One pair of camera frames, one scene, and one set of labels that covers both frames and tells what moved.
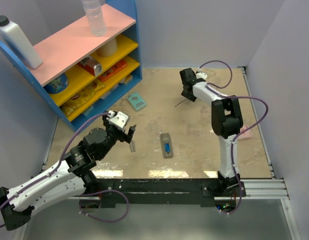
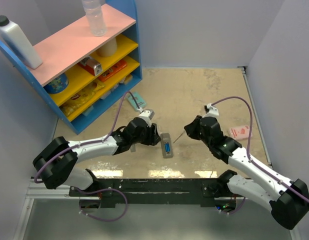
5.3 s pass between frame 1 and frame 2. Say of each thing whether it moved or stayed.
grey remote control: stayed
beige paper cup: stayed
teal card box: stayed
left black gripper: moved
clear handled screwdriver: moved
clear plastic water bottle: stayed
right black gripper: moved
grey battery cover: stayed
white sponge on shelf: stayed
